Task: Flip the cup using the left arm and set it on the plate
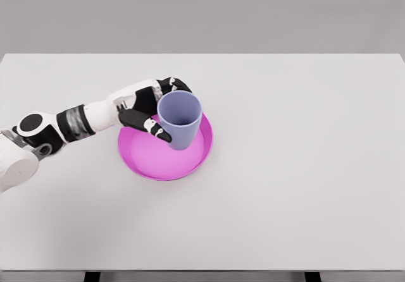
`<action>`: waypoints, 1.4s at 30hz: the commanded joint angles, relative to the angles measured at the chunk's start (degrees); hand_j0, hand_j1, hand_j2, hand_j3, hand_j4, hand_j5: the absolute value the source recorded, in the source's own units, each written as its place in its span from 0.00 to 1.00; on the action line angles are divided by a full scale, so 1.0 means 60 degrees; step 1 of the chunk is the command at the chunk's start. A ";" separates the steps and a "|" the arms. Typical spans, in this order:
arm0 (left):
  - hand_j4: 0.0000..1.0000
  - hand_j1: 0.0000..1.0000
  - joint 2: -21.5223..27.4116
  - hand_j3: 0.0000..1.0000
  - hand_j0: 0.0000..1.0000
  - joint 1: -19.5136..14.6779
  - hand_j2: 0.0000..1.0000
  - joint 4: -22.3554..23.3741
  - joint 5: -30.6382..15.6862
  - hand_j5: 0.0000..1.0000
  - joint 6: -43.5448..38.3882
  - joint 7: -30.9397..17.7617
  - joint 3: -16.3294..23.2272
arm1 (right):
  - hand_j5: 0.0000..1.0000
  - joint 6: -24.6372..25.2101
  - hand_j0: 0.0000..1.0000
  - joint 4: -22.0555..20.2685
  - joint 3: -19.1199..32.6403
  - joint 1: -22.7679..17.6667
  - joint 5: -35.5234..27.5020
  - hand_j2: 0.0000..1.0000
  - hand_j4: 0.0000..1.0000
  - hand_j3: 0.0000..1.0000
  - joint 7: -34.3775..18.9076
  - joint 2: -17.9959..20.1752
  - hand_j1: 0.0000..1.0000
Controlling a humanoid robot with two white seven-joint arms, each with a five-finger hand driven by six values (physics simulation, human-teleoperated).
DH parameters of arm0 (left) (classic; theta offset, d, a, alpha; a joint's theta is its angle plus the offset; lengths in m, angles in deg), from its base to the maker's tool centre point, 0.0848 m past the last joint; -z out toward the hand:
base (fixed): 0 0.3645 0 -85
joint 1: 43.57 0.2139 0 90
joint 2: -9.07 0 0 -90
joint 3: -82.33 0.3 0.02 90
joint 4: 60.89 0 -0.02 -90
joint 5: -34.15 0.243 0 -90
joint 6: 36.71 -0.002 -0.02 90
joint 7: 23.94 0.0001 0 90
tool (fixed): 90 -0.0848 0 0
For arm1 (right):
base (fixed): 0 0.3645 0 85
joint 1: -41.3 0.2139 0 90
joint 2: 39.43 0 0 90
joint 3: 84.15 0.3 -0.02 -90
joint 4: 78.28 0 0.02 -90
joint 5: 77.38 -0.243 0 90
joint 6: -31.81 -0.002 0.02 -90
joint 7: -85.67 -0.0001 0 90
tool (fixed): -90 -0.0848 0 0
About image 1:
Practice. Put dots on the pink round plate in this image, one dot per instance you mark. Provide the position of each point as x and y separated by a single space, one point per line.
164 158

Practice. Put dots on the lavender blue cup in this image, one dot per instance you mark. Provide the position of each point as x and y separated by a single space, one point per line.
182 127

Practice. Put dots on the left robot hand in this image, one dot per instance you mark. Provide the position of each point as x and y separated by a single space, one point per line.
142 98

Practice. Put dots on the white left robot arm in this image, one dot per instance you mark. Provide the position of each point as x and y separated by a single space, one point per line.
72 122

